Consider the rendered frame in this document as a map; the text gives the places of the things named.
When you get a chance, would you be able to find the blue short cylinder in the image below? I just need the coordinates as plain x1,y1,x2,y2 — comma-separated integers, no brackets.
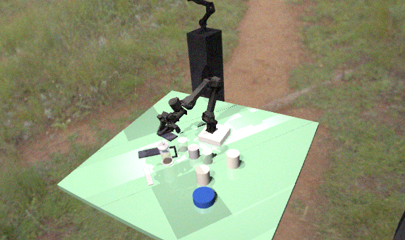
192,187,215,208

